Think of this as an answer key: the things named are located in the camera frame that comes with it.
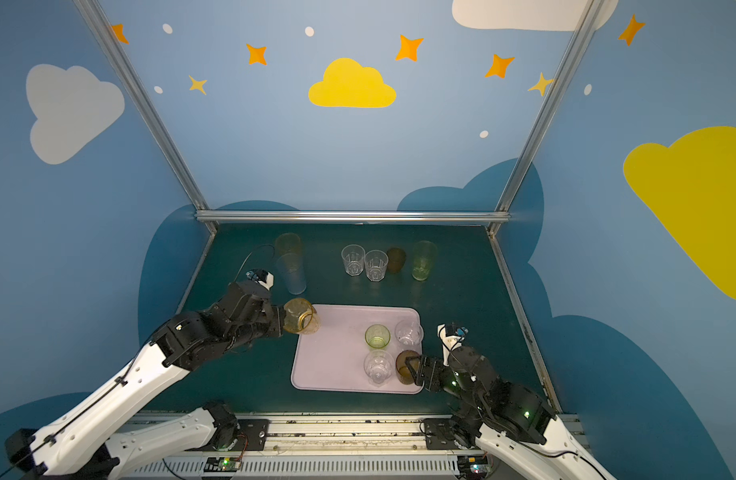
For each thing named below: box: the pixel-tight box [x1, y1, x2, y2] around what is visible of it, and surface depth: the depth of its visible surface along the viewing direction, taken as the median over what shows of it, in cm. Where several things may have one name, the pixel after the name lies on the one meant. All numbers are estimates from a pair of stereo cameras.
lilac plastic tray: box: [291, 304, 422, 394], surface depth 90 cm
